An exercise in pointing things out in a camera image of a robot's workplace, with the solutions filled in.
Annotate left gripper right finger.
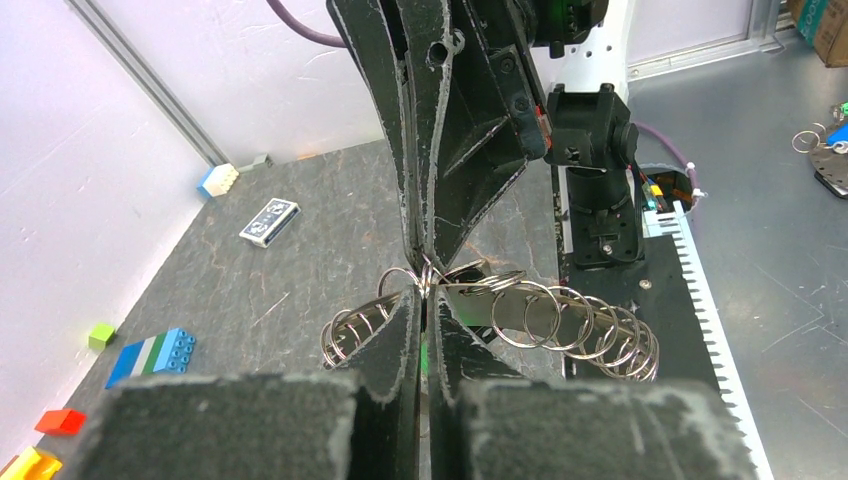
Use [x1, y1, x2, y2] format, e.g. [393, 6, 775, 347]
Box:
[427, 288, 757, 479]

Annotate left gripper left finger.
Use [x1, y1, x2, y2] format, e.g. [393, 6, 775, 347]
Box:
[63, 288, 423, 479]

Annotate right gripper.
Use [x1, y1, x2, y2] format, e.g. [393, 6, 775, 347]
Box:
[327, 1, 549, 269]

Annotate metal disc keyring with rings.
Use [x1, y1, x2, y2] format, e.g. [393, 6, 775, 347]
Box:
[320, 259, 660, 382]

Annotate green key tag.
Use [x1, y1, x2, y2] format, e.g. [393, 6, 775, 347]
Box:
[425, 298, 498, 382]

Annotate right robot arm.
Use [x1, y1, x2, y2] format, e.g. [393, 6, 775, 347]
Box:
[327, 1, 638, 269]

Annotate spare keyring outside cell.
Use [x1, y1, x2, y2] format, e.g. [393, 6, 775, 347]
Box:
[791, 102, 847, 200]

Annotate grey brick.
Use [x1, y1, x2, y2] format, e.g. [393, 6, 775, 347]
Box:
[237, 153, 274, 174]

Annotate blue playing card box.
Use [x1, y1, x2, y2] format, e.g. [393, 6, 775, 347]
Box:
[238, 198, 301, 248]

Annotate blue green stacked bricks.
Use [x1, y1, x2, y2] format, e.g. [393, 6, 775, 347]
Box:
[104, 328, 196, 389]

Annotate white blue brick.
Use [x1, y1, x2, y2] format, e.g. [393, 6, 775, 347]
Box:
[196, 164, 240, 199]

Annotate green small cube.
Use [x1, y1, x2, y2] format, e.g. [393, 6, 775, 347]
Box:
[87, 323, 116, 352]

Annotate red small block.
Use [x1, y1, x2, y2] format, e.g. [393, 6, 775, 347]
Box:
[34, 408, 87, 436]

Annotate yellow orange wedge blocks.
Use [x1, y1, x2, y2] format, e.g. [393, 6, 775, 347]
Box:
[1, 447, 63, 480]

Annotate cardboard box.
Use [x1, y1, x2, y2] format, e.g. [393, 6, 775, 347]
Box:
[787, 0, 847, 68]

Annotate white cable duct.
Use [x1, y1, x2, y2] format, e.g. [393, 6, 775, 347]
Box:
[643, 202, 774, 479]

